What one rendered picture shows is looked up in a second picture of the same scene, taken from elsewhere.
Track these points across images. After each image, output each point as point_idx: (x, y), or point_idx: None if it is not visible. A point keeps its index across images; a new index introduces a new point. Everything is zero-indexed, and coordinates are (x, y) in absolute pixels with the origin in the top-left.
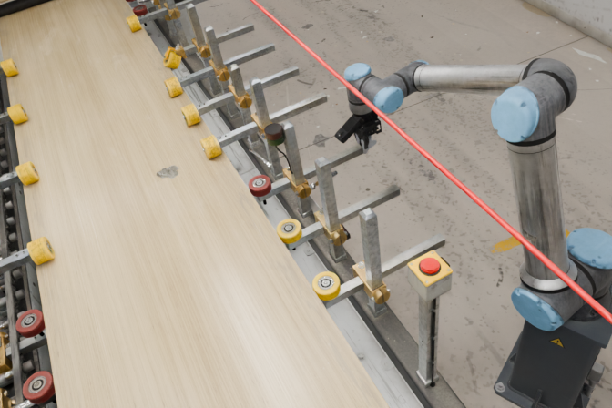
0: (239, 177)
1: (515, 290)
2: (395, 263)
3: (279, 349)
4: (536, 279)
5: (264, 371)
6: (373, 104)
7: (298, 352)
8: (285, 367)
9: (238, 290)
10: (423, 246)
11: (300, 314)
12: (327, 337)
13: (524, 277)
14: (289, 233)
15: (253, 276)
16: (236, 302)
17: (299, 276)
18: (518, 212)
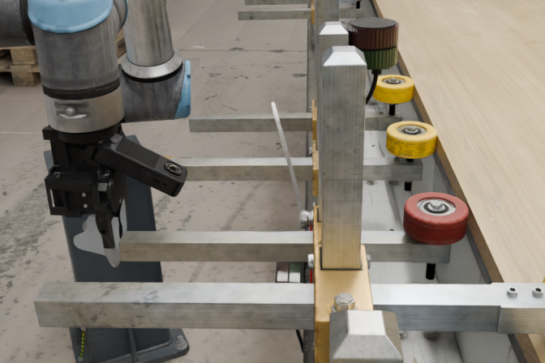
0: (490, 242)
1: (186, 81)
2: (278, 113)
3: (484, 65)
4: (174, 50)
5: (508, 59)
6: (127, 6)
7: (461, 60)
8: (481, 57)
9: (531, 103)
10: (225, 115)
11: (444, 74)
12: (421, 61)
13: (177, 62)
14: (415, 124)
15: (500, 108)
16: (536, 96)
17: (426, 94)
18: None
